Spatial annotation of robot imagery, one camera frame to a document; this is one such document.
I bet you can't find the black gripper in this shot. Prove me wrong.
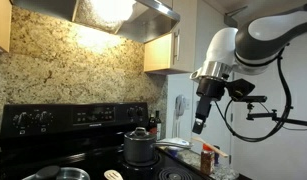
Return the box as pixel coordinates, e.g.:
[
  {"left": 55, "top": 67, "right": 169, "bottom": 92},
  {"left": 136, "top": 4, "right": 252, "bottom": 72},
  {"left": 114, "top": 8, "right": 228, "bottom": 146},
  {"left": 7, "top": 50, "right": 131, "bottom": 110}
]
[{"left": 192, "top": 77, "right": 225, "bottom": 134}]

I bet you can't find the wooden cooking stick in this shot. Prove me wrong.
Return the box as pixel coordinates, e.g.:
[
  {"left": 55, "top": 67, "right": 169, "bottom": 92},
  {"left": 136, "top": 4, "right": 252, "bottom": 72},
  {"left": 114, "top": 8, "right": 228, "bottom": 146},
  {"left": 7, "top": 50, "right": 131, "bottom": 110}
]
[{"left": 191, "top": 136, "right": 229, "bottom": 158}]

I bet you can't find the glass pot lid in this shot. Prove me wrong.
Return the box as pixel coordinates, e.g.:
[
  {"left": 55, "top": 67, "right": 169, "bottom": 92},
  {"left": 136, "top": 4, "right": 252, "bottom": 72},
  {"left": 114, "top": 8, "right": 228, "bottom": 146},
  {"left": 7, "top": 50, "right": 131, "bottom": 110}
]
[{"left": 125, "top": 127, "right": 156, "bottom": 140}]

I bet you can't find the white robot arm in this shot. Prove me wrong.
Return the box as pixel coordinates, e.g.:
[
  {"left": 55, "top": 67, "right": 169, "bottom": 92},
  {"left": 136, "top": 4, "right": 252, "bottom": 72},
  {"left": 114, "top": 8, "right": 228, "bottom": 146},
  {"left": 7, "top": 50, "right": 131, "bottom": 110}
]
[{"left": 190, "top": 3, "right": 307, "bottom": 134}]

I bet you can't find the black electric stove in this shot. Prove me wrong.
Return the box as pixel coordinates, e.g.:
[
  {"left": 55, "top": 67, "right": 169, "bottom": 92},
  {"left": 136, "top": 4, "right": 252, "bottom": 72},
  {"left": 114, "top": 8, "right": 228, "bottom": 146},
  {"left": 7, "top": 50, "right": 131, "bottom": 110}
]
[{"left": 0, "top": 102, "right": 214, "bottom": 180}]

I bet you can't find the dark glass bottle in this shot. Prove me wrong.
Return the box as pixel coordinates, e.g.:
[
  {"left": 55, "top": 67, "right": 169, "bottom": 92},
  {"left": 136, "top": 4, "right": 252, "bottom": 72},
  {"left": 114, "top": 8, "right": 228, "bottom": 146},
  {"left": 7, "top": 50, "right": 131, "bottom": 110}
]
[{"left": 155, "top": 110, "right": 161, "bottom": 140}]

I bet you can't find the red-capped spice jar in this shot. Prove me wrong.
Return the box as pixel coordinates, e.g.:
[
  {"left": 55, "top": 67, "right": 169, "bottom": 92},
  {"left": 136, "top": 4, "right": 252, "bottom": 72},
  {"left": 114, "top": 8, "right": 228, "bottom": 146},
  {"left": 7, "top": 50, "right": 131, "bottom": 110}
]
[{"left": 200, "top": 144, "right": 215, "bottom": 175}]

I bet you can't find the wooden upper cabinet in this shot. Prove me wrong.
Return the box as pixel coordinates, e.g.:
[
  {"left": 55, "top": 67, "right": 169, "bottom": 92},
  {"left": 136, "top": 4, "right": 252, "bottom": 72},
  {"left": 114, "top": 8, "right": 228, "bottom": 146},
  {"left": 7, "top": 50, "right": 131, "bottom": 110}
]
[{"left": 144, "top": 0, "right": 197, "bottom": 75}]

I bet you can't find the stainless range hood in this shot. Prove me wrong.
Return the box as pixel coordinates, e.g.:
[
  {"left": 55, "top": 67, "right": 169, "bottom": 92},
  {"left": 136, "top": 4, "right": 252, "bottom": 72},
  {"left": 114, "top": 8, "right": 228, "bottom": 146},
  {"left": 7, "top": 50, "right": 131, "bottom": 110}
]
[{"left": 10, "top": 0, "right": 180, "bottom": 43}]

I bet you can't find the wooden slotted spatula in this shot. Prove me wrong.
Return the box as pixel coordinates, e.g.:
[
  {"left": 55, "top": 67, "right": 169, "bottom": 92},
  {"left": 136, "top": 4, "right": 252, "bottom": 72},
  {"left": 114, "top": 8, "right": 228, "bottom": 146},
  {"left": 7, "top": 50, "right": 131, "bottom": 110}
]
[{"left": 104, "top": 170, "right": 123, "bottom": 180}]

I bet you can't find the black lidded pan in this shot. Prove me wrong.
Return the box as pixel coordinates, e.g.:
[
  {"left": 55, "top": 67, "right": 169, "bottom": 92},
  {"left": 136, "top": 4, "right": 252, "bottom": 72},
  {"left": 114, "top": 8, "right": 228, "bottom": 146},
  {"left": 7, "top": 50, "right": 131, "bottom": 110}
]
[{"left": 22, "top": 165, "right": 90, "bottom": 180}]

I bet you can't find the white wall phone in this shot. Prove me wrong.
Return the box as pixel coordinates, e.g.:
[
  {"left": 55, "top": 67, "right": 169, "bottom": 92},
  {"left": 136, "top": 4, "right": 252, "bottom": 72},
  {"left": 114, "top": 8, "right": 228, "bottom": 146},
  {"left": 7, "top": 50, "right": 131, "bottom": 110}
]
[{"left": 175, "top": 95, "right": 186, "bottom": 117}]

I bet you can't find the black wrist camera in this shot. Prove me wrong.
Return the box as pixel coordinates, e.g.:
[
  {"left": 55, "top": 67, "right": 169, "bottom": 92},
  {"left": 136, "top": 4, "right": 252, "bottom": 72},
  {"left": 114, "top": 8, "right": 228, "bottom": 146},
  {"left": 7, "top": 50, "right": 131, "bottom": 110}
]
[{"left": 226, "top": 79, "right": 255, "bottom": 101}]

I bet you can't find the black camera on stand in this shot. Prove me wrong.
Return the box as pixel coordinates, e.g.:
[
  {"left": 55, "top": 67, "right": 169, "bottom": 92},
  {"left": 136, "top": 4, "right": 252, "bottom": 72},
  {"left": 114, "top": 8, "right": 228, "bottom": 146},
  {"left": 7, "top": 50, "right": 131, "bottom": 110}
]
[{"left": 238, "top": 96, "right": 307, "bottom": 126}]

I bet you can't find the grey pot with handle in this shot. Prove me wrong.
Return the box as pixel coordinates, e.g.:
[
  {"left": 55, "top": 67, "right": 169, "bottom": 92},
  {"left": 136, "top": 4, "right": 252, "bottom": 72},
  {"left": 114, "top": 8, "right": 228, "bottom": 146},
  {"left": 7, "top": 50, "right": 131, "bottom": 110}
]
[{"left": 123, "top": 133, "right": 192, "bottom": 163}]

